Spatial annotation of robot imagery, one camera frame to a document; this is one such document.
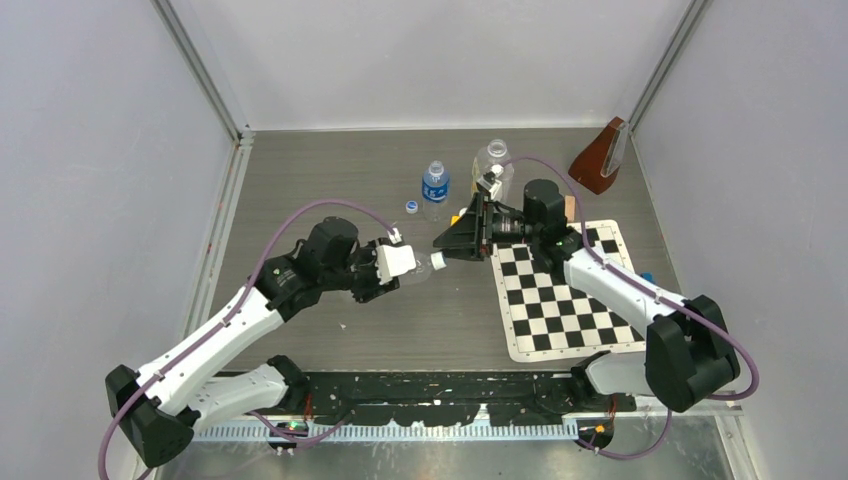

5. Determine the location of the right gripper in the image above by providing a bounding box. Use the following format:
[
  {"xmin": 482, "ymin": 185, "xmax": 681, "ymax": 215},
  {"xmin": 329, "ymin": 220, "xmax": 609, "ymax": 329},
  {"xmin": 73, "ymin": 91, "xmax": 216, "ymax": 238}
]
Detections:
[{"xmin": 435, "ymin": 192, "xmax": 542, "ymax": 263}]

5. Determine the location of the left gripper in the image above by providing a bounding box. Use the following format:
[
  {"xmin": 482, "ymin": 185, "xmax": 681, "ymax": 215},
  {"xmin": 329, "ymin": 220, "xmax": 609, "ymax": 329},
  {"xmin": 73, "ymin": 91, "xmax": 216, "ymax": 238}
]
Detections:
[{"xmin": 322, "ymin": 240, "xmax": 400, "ymax": 302}]

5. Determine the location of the clear plastic bottle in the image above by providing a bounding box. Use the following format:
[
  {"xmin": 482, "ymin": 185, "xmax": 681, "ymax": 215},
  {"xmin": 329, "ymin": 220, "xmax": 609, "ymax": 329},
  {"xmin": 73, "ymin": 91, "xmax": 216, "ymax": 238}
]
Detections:
[{"xmin": 399, "ymin": 251, "xmax": 436, "ymax": 286}]

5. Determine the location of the blue label water bottle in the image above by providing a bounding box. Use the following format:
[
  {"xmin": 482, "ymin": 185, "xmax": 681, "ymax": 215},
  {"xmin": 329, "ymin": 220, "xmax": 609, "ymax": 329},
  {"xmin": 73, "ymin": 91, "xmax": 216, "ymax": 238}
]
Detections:
[{"xmin": 421, "ymin": 160, "xmax": 450, "ymax": 222}]

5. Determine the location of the fruit label plastic bottle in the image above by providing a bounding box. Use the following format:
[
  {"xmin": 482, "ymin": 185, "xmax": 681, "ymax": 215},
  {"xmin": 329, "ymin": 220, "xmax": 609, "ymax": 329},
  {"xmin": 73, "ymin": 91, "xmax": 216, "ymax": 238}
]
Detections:
[{"xmin": 471, "ymin": 139, "xmax": 514, "ymax": 204}]

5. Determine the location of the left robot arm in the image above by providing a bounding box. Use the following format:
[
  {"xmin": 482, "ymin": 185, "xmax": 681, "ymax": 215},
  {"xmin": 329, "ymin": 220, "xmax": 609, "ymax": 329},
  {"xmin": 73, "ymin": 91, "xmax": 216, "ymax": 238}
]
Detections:
[{"xmin": 105, "ymin": 217, "xmax": 416, "ymax": 468}]

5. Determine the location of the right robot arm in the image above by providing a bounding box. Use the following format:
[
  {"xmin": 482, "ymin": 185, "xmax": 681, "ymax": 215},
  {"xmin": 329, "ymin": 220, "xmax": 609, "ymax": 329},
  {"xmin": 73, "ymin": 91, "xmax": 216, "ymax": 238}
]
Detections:
[{"xmin": 433, "ymin": 179, "xmax": 744, "ymax": 413}]

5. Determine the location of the checkerboard mat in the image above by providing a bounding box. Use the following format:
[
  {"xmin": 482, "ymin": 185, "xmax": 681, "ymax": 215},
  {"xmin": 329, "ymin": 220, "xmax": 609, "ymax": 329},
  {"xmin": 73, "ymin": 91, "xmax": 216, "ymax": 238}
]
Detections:
[{"xmin": 491, "ymin": 244, "xmax": 645, "ymax": 363}]

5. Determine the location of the small wooden block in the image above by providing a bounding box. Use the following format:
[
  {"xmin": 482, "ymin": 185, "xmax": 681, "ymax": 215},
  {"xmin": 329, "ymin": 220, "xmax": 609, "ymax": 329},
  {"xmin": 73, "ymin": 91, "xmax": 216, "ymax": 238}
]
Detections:
[{"xmin": 564, "ymin": 195, "xmax": 577, "ymax": 223}]

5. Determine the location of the brown wooden metronome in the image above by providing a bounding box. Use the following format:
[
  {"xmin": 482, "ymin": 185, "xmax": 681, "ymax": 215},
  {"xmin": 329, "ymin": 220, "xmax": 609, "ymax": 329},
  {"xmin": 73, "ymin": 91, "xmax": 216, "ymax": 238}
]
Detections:
[{"xmin": 568, "ymin": 117, "xmax": 630, "ymax": 195}]

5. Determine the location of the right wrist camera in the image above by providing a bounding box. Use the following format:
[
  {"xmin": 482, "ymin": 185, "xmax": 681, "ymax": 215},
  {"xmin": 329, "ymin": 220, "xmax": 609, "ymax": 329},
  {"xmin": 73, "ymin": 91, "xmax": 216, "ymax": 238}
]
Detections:
[{"xmin": 476, "ymin": 164, "xmax": 504, "ymax": 202}]

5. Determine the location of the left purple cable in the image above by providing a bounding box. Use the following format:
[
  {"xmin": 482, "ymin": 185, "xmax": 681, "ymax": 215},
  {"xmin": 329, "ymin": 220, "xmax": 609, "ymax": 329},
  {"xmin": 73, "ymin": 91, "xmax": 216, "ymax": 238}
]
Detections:
[{"xmin": 97, "ymin": 198, "xmax": 404, "ymax": 480}]

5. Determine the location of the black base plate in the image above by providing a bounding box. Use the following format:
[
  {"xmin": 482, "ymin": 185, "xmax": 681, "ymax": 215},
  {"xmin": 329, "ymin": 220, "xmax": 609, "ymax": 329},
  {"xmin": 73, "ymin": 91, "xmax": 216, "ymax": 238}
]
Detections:
[{"xmin": 268, "ymin": 371, "xmax": 636, "ymax": 427}]

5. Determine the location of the aluminium front rail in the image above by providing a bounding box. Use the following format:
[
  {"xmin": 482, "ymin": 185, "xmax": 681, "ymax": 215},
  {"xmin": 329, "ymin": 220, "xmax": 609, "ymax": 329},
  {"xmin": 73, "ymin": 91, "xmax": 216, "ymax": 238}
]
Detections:
[{"xmin": 194, "ymin": 419, "xmax": 579, "ymax": 443}]

